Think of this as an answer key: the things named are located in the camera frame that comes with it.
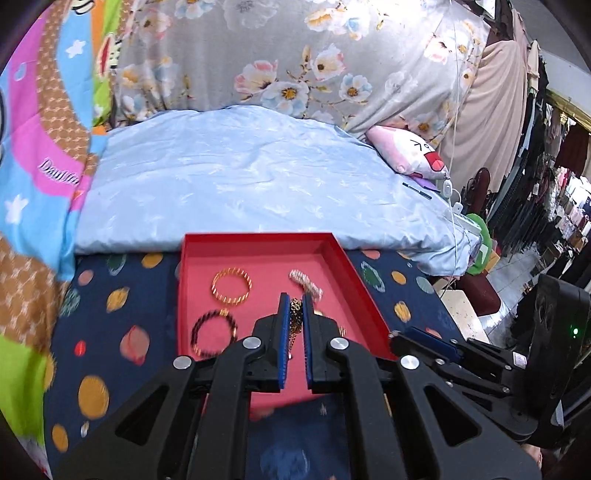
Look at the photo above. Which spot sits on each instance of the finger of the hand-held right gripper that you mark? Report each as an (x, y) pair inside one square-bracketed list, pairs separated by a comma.
[(434, 342), (471, 378)]

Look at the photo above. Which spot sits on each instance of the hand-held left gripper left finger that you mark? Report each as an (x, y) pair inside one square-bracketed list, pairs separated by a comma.
[(282, 341)]

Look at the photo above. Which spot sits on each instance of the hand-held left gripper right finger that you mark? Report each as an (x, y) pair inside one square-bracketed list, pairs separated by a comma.
[(308, 346)]

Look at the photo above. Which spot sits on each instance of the red cardboard box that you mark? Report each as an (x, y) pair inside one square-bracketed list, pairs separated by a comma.
[(258, 263)]

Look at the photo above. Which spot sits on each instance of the gold braided bangle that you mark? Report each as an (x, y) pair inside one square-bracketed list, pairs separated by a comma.
[(217, 290)]

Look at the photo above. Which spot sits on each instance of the dark red stool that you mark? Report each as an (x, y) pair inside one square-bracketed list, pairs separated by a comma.
[(482, 293)]

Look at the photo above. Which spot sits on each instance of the green cloth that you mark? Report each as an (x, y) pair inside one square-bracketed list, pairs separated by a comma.
[(482, 230)]

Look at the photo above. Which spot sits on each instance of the row of hanging clothes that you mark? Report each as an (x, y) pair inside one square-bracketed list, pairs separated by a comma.
[(549, 194)]

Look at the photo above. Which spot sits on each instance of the dark wooden chair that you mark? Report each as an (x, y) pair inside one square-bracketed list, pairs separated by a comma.
[(478, 189)]

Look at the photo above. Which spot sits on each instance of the light blue quilt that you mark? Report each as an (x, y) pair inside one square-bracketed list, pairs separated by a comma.
[(231, 184)]

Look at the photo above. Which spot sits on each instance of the navy planet print bedsheet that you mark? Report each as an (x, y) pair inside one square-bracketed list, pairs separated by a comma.
[(115, 369)]

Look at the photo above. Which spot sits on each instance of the pink cartoon pillow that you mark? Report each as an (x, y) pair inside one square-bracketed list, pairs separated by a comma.
[(406, 152)]

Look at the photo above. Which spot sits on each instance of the beige curtain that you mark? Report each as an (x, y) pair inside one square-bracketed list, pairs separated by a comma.
[(498, 92)]

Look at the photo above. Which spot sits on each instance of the colourful cartoon monkey quilt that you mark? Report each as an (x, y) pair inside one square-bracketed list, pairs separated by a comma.
[(41, 207)]

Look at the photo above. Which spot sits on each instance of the grey floral blanket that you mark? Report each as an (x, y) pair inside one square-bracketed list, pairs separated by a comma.
[(207, 46)]

